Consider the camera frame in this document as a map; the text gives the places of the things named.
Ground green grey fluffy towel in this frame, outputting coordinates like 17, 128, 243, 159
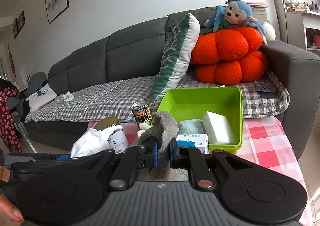
137, 111, 188, 181

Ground white glove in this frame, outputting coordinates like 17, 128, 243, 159
71, 125, 123, 158

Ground person's left hand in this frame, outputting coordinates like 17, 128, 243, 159
0, 195, 24, 224

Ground blue white milk carton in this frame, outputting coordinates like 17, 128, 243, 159
176, 134, 209, 154

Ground light blue patterned cloth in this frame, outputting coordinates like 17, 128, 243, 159
178, 119, 206, 134

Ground beige plush bunny toy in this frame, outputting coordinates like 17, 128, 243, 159
137, 123, 151, 138

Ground gold lid white jar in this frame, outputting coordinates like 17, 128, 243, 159
94, 117, 129, 154

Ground black drink can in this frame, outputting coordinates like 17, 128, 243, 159
131, 101, 152, 125

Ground white sponge block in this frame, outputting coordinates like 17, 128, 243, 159
202, 112, 236, 145

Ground lime green plastic bin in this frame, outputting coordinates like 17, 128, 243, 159
157, 87, 243, 154

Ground grey checkered sofa blanket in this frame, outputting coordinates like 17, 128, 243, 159
24, 71, 290, 123

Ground crumpled white tissue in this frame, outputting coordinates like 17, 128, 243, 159
61, 92, 74, 102

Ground red white checkered tablecloth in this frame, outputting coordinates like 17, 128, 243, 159
86, 115, 313, 226

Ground white deer print pillow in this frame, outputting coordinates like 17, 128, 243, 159
27, 84, 57, 112

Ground floral red garment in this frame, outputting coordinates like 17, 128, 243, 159
0, 79, 22, 153

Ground grey fabric sofa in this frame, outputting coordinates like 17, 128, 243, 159
23, 6, 320, 159

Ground green white leaf pillow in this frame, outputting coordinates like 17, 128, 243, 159
151, 13, 200, 102

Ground black hand fan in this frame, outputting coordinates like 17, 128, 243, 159
255, 82, 277, 99

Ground orange pumpkin cushion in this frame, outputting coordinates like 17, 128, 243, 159
190, 26, 268, 86

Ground blue monkey plush toy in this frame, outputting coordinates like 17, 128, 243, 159
204, 0, 276, 46

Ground stack of books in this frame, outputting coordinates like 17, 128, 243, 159
225, 0, 269, 22

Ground white bookshelf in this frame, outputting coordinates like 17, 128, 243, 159
283, 0, 319, 53

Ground dark small wall frames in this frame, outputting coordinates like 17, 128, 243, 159
12, 11, 25, 38

